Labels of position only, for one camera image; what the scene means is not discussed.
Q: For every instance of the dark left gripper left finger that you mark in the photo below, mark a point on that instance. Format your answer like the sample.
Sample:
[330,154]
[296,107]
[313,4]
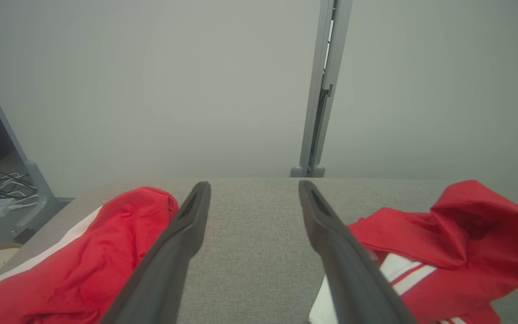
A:
[169,270]

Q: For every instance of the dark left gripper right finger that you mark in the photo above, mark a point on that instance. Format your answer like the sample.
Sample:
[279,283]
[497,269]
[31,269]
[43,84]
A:
[353,279]

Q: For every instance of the red garment with wide white band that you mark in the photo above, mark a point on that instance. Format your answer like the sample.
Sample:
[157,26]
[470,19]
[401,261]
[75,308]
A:
[83,261]

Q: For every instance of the grey slanted partition frame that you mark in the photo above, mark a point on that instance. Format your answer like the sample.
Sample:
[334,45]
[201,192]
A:
[38,189]

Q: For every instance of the grey partition post with round feet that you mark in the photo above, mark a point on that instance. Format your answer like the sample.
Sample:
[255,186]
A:
[337,45]

